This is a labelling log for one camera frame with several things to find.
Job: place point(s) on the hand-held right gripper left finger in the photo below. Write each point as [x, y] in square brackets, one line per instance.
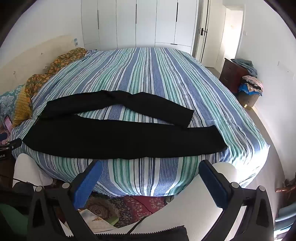
[86, 185]

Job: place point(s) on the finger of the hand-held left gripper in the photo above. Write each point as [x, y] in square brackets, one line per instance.
[15, 143]

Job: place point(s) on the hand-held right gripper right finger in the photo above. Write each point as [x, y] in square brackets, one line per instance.
[214, 185]

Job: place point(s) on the black pants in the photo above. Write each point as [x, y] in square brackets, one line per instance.
[115, 139]

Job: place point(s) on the pink phone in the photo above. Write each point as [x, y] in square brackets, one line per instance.
[7, 124]

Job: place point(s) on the yellow pillow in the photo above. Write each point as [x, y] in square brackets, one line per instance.
[22, 106]

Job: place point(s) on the papers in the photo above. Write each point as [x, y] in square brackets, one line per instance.
[97, 224]

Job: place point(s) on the teal patterned pillow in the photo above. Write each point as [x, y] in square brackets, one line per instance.
[7, 99]

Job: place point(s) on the red patterned rug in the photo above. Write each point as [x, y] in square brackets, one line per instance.
[138, 206]

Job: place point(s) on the green cloth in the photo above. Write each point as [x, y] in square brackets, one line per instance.
[11, 220]

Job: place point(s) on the cream headboard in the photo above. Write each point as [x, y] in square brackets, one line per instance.
[34, 58]

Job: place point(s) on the woven laundry basket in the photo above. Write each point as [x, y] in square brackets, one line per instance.
[248, 99]

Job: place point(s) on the orange floral pillow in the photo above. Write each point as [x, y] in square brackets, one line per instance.
[60, 62]

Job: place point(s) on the mixed clothes heap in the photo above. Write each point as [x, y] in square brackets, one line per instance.
[252, 83]

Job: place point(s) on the dark wooden dresser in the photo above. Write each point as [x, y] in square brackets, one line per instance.
[229, 74]

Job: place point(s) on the grey-blue clothes pile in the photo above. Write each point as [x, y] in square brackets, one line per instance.
[245, 64]

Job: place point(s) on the striped bed sheet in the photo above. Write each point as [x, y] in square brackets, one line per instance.
[150, 74]

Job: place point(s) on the white door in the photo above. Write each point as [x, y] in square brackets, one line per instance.
[205, 46]

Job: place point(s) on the white wardrobe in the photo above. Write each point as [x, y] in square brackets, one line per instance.
[143, 23]

